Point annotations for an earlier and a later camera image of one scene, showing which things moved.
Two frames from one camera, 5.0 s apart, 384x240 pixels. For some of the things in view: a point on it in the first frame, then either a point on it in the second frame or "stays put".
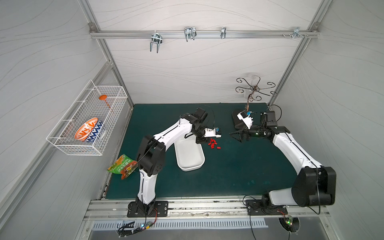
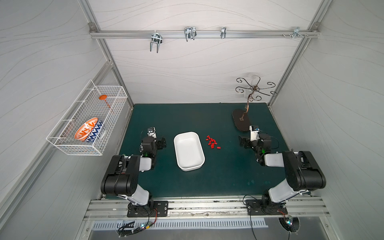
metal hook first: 157,39 stays put
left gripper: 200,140 → 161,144
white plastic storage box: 189,154 stays put
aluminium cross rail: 204,33 stays put
